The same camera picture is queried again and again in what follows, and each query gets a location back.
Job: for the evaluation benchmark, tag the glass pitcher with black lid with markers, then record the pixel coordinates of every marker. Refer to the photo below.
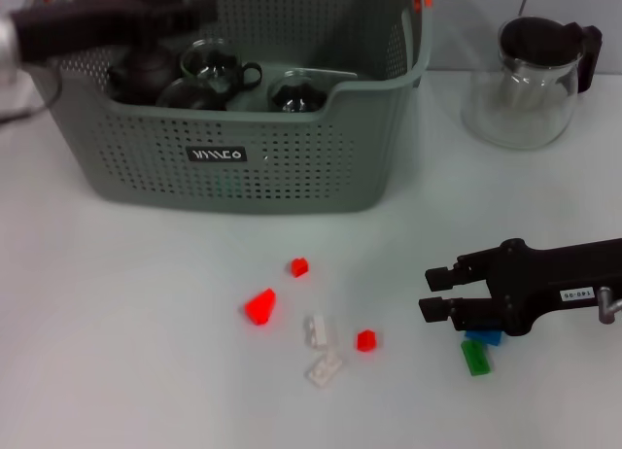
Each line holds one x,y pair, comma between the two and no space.
539,41

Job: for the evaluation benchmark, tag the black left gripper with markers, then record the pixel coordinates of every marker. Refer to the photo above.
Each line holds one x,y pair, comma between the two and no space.
87,26

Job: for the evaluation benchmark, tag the glass teacup with black base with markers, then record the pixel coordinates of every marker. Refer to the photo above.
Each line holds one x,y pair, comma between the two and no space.
214,70
297,96
184,96

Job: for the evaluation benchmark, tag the right wrist metal plug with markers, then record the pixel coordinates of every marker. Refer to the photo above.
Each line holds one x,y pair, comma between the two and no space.
607,307

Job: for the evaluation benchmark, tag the white tall brick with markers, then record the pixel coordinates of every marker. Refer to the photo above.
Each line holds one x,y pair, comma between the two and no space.
318,330

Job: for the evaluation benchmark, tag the small red brick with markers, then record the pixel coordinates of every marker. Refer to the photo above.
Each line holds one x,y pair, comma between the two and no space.
300,267
367,341

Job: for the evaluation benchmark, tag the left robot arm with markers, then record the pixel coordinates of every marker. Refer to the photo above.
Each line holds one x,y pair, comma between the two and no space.
6,45

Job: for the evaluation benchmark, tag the blue square brick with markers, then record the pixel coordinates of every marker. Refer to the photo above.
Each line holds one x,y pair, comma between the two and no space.
486,338

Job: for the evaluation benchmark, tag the black clay teapot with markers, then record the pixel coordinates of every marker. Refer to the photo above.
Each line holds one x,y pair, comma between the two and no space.
141,75

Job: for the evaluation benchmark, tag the red sloped brick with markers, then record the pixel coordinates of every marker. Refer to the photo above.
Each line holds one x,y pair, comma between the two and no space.
261,307

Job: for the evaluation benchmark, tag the white two-stud brick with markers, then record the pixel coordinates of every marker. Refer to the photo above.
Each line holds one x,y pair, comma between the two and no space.
324,370

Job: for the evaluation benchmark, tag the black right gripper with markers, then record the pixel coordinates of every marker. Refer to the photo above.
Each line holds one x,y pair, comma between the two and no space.
544,279

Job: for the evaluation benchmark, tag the grey perforated plastic storage bin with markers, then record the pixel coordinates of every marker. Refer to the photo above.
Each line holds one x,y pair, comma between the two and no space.
291,177

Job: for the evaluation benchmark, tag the green flat brick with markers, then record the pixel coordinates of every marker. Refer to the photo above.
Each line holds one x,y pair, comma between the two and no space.
477,359

